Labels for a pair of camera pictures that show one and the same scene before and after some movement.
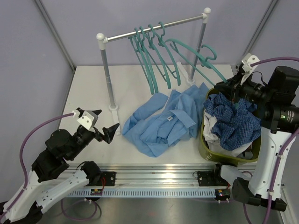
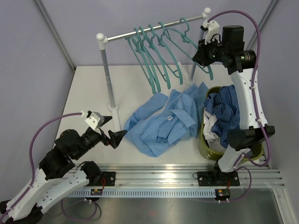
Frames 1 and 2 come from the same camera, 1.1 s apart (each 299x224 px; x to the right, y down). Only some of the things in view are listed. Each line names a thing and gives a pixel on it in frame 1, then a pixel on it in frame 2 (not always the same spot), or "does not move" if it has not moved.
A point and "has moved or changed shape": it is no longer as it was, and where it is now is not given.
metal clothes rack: x=103 y=41 does not move
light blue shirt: x=154 y=131 does not move
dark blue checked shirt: x=236 y=123 does not move
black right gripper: x=233 y=89 → x=200 y=57
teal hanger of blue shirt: x=208 y=52 → x=183 y=36
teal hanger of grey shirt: x=138 y=48 does not move
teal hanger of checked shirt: x=161 y=31 has moved or changed shape
